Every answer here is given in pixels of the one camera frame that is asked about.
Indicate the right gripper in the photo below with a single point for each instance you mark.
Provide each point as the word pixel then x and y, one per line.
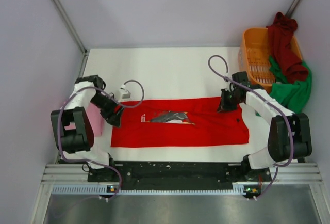
pixel 223 106

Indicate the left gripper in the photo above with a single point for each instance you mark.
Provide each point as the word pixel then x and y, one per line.
pixel 112 117

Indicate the red teddy bear t-shirt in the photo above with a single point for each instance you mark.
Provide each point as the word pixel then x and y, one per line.
pixel 179 123

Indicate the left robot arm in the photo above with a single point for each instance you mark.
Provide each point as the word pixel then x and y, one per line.
pixel 73 132

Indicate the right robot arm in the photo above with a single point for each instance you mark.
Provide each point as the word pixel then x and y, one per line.
pixel 289 135

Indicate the folded pink t-shirt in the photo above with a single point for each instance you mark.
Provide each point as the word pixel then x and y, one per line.
pixel 93 114

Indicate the orange plastic basket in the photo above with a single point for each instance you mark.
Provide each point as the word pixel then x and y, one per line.
pixel 253 57

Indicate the green t-shirt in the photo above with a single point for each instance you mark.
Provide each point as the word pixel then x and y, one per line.
pixel 291 96

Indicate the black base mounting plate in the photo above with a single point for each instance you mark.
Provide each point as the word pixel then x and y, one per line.
pixel 175 175

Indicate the dark red t-shirt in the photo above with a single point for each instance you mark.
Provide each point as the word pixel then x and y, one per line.
pixel 280 34

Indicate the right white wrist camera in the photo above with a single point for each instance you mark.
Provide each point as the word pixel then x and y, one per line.
pixel 227 75

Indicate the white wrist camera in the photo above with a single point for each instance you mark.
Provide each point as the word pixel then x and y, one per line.
pixel 227 75
pixel 122 93

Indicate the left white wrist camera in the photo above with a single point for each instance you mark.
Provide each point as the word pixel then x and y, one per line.
pixel 122 93

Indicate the grey slotted cable duct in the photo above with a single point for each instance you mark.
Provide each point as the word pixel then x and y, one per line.
pixel 70 189

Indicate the aluminium frame rail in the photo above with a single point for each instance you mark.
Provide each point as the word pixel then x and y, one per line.
pixel 295 173

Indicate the left corner aluminium post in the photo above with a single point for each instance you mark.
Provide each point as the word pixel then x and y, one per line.
pixel 69 25

